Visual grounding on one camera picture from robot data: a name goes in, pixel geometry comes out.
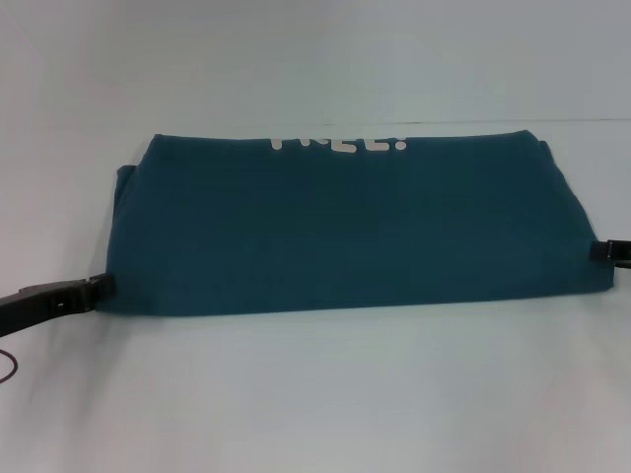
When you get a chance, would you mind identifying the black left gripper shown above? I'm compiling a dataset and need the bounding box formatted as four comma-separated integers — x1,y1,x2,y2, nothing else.
0,272,117,339

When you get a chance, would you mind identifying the teal blue shirt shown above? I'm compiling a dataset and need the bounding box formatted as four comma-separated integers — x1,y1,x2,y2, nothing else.
96,128,618,316

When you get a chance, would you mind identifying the left arm cable with plug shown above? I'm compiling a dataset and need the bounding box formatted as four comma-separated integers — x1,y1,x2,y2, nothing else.
0,348,21,386

